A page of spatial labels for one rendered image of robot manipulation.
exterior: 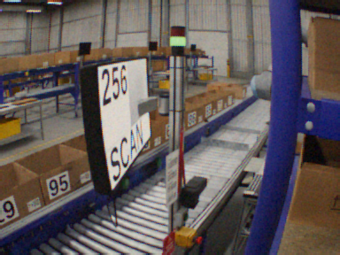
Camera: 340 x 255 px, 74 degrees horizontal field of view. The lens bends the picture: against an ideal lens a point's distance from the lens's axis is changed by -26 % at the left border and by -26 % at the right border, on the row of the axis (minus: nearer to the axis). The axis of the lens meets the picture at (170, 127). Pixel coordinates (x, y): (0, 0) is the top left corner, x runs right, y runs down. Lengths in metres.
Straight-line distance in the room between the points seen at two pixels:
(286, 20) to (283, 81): 0.05
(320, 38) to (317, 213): 0.25
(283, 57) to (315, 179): 0.22
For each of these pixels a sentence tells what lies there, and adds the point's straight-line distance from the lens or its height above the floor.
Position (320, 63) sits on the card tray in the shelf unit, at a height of 1.58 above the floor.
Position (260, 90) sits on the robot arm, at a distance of 1.70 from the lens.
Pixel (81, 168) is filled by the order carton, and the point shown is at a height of 0.99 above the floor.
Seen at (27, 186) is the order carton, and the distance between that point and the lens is 1.28.
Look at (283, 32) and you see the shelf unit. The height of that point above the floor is 1.59.
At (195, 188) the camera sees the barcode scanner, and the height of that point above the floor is 1.08.
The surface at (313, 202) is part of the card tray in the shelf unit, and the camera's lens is 0.41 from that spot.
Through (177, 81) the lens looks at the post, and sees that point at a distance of 0.96.
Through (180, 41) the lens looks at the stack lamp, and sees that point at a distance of 0.95.
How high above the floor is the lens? 1.57
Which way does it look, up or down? 15 degrees down
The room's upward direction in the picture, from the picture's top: 1 degrees clockwise
